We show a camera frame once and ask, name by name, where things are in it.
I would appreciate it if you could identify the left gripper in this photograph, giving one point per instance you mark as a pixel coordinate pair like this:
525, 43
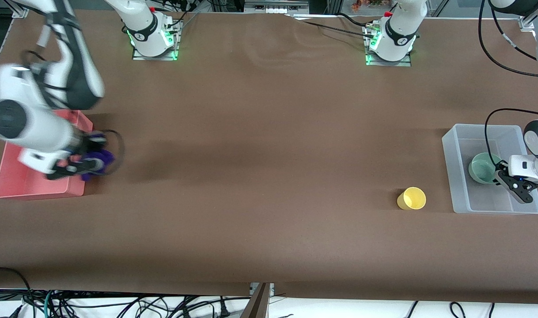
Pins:
500, 168

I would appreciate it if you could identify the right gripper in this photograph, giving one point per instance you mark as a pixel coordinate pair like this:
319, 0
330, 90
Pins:
90, 145

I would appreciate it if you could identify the purple cloth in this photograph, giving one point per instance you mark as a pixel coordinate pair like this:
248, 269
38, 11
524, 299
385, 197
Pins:
103, 158

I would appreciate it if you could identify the mint green bowl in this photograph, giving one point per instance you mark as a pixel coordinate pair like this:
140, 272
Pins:
482, 170

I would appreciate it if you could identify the translucent white plastic bin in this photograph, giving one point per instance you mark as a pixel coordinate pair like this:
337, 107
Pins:
458, 181

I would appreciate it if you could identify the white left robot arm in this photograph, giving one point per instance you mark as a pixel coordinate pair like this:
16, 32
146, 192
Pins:
401, 31

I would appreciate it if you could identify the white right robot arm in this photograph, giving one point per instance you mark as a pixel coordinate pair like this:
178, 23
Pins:
147, 26

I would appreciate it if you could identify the yellow plastic cup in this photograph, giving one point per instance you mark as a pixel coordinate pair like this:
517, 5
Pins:
411, 198

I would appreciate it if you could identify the pink plastic bin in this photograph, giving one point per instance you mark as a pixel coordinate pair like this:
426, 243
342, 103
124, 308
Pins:
26, 187

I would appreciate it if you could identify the grey table support beam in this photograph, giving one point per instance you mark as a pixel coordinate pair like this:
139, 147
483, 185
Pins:
255, 304

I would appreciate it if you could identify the white device behind table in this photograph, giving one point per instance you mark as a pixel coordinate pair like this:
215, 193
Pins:
275, 6

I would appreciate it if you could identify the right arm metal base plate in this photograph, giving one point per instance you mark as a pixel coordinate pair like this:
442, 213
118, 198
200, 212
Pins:
141, 57

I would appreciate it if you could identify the silver aluminium frame bracket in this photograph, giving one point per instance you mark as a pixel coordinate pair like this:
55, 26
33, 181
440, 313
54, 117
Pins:
19, 9
527, 23

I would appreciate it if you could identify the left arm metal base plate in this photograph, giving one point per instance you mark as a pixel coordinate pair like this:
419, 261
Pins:
386, 63

